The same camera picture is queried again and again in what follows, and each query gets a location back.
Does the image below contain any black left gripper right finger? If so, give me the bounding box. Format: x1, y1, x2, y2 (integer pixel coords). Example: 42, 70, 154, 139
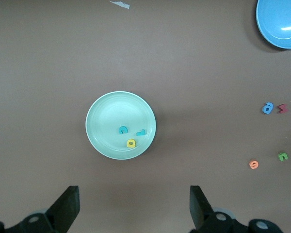
189, 185, 282, 233

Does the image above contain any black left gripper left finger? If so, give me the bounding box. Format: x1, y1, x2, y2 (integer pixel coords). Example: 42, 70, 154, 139
0, 185, 81, 233

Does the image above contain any green plate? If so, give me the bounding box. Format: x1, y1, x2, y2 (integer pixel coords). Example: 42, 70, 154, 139
85, 91, 157, 161

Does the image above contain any blue foam letter a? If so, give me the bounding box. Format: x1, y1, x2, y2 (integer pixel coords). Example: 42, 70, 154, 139
261, 101, 275, 115

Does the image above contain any brown table cover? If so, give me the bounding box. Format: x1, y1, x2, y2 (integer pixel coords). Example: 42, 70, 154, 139
0, 0, 291, 233

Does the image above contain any blue plate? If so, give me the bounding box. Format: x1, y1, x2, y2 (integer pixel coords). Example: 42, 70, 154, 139
255, 0, 291, 50

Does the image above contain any white paper scrap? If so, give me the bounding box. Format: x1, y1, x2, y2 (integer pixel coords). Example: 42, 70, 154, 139
109, 0, 131, 10

